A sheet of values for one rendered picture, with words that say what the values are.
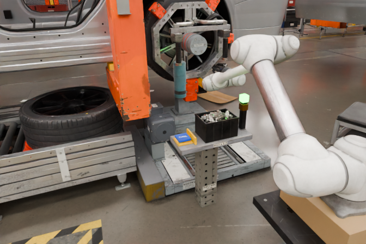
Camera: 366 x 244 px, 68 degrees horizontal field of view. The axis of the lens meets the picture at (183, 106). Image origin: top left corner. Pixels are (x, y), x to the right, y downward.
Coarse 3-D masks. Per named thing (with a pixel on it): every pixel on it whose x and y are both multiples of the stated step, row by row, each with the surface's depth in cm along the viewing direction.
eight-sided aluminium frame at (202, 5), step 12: (168, 12) 183; (204, 12) 197; (156, 24) 184; (216, 24) 201; (156, 36) 186; (216, 36) 208; (156, 48) 194; (216, 48) 211; (156, 60) 192; (216, 60) 210; (168, 72) 199; (192, 72) 207; (204, 72) 210
